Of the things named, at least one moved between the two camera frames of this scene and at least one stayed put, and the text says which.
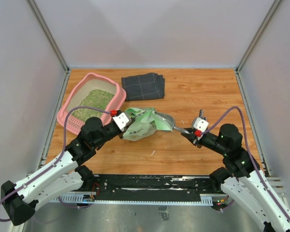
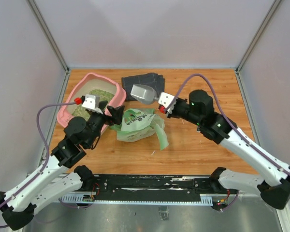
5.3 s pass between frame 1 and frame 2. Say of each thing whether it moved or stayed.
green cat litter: stayed
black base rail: stayed
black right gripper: moved
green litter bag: moved
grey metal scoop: moved
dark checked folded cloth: stayed
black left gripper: moved
